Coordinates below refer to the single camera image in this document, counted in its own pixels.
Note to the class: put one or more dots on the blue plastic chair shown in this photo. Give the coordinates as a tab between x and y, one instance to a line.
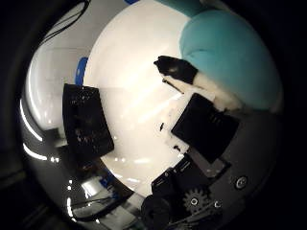
81	71

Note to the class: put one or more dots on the black slatted plastic crate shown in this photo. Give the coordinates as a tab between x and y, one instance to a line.
86	123

